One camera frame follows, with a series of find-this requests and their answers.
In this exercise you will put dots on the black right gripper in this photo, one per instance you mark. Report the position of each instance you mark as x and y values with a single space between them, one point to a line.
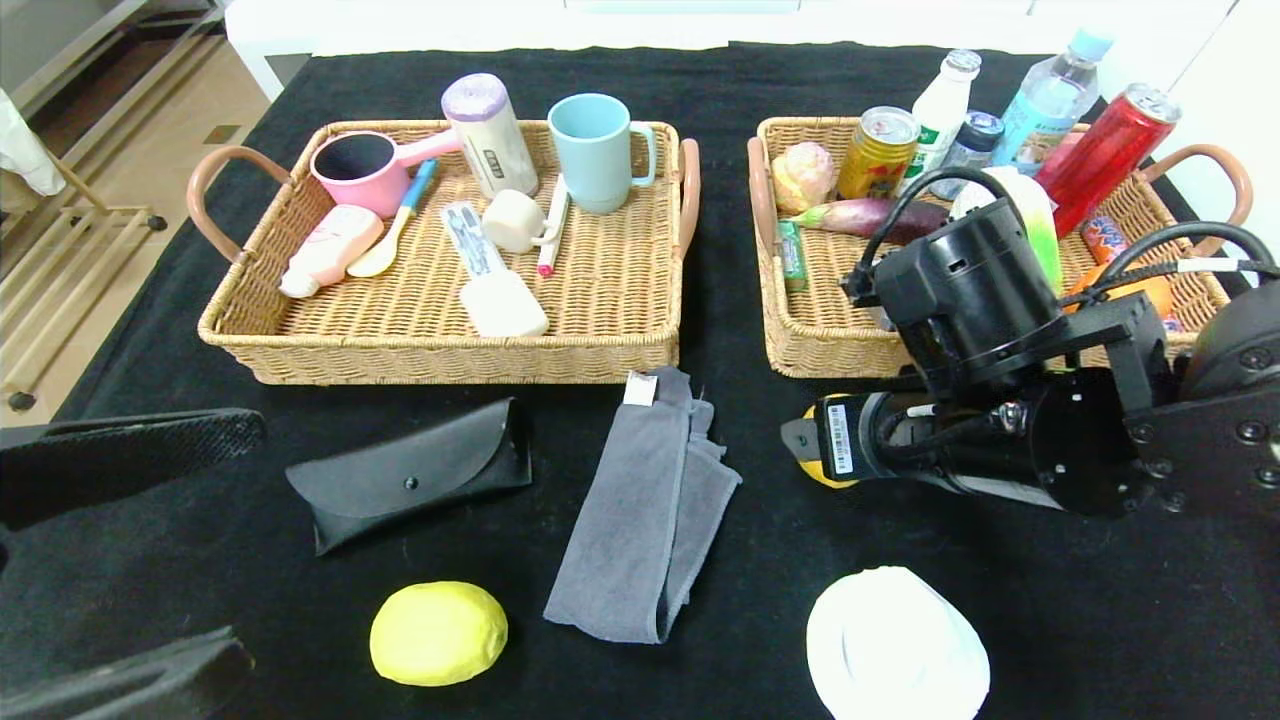
838 437

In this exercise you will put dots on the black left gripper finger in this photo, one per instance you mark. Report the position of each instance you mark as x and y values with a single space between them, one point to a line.
150 685
130 460

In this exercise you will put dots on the yellow pear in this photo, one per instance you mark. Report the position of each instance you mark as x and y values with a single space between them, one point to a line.
825 477

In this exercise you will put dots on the white plate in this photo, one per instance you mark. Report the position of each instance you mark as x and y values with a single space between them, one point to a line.
890 650

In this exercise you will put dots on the green white napa cabbage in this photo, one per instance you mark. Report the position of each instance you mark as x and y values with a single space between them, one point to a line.
1035 215

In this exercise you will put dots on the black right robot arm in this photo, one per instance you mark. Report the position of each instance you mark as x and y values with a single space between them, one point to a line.
960 290

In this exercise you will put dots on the black tablecloth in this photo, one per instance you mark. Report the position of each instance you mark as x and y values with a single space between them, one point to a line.
750 600

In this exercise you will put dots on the small green candy pack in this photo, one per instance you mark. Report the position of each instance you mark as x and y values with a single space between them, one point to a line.
791 256

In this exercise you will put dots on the grey folded towel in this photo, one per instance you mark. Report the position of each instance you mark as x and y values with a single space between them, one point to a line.
630 520

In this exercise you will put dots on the purple eggplant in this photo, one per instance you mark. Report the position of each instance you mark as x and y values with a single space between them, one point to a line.
860 215

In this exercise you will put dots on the gold metal rack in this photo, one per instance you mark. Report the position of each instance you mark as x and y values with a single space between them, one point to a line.
110 210

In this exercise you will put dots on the black glasses case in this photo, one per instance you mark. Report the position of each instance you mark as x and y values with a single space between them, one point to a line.
410 485

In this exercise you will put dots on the gold drink can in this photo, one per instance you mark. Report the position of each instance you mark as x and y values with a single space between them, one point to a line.
875 158

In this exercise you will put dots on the pink lotion bottle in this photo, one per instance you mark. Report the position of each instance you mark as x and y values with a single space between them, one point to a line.
333 248

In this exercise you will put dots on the yellow lemon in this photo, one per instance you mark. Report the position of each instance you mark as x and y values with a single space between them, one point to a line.
440 633

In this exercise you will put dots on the white pen pink tip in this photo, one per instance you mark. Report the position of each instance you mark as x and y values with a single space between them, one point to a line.
552 233

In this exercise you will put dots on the white hanging cloth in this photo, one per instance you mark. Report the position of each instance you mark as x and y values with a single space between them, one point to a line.
15 150

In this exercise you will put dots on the small blue lid bottle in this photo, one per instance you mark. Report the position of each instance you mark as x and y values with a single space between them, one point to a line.
975 150

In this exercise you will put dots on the teal mug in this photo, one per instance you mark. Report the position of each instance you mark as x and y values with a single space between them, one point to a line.
596 168

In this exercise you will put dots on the orange blue candy roll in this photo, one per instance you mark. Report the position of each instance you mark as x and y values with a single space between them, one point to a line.
1105 240

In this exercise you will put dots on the small cream cup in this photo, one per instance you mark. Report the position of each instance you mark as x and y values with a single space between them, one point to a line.
510 220

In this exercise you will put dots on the white milk bottle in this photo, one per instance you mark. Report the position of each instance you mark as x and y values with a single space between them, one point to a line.
940 100

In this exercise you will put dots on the orange fruit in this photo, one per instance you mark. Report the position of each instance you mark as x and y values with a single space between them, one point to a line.
1150 295

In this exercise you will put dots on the clear cutlery case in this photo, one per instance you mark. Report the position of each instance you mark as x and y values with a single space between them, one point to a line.
471 243

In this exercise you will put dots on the pink snack packet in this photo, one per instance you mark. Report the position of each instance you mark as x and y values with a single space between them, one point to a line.
1058 148

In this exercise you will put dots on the beige framed wooden bench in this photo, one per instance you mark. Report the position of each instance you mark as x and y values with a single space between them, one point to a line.
150 45

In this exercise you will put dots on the clear water bottle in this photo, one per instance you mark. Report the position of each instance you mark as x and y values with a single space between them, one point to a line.
1050 100

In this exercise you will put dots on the red drink can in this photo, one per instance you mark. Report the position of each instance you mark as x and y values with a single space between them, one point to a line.
1110 150

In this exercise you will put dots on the beige tumbler purple lid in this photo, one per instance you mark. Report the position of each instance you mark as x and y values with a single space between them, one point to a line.
493 148

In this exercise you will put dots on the white table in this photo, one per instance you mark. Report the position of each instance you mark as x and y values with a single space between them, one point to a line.
285 30

